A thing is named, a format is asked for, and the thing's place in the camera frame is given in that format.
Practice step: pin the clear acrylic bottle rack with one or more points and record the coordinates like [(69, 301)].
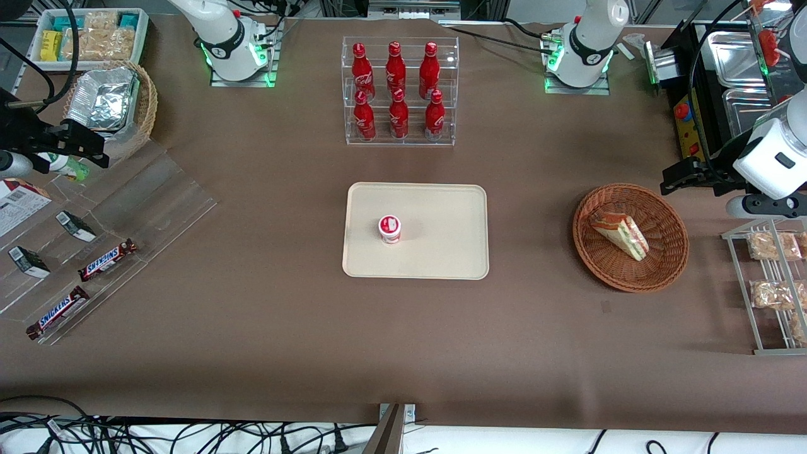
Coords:
[(410, 142)]

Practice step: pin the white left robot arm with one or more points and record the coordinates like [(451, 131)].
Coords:
[(592, 31)]

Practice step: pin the red white yogurt cup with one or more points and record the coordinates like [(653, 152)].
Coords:
[(389, 228)]

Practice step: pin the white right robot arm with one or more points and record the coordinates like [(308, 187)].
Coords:
[(220, 31)]

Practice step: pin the clear acrylic display stand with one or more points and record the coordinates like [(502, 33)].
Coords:
[(157, 202)]

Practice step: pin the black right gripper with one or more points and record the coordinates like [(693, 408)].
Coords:
[(19, 133)]

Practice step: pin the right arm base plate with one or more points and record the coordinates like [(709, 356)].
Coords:
[(271, 63)]

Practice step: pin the silver foil pack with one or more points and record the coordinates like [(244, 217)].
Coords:
[(101, 101)]

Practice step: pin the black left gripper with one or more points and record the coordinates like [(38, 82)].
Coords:
[(716, 165)]

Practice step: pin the beige plastic tray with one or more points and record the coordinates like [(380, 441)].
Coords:
[(441, 233)]

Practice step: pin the triangle sandwich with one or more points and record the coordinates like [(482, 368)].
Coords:
[(621, 234)]

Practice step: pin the silver box with green light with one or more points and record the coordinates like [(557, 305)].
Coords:
[(662, 63)]

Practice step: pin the steel warmer tray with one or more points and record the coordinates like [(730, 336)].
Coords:
[(731, 60), (744, 107)]

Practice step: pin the green white small bottle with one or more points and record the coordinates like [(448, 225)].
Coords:
[(69, 167)]

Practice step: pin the red cola bottle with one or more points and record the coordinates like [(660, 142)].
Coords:
[(364, 120), (398, 116), (395, 66), (434, 118), (429, 69), (360, 72)]

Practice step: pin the tan wicker basket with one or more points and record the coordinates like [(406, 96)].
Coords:
[(146, 101)]

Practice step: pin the black food warmer appliance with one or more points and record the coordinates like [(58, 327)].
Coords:
[(690, 129)]

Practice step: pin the small black white box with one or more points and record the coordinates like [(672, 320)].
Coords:
[(28, 261), (75, 226)]

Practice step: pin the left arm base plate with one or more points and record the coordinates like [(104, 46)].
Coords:
[(577, 90)]

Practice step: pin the teal snack pack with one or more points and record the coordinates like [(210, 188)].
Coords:
[(128, 20), (66, 23)]

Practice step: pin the yellow snack pack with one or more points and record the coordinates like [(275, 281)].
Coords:
[(50, 45)]

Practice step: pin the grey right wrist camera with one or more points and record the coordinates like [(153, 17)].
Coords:
[(12, 165)]

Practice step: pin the clear cracker bag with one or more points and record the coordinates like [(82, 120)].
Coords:
[(101, 44)]

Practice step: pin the brown round wicker basket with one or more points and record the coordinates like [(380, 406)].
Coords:
[(662, 252)]

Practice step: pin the clear snack bag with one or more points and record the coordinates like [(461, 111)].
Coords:
[(772, 246), (772, 294), (799, 328)]

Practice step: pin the red sausage on stick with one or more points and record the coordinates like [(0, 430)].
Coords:
[(769, 47)]

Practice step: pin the white plastic bin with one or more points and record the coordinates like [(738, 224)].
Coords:
[(142, 38)]

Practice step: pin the printed white carton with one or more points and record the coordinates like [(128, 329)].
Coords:
[(19, 208)]

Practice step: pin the metal table bracket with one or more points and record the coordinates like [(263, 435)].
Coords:
[(394, 429)]

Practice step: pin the Snickers chocolate bar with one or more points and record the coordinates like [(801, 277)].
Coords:
[(107, 260), (58, 313)]

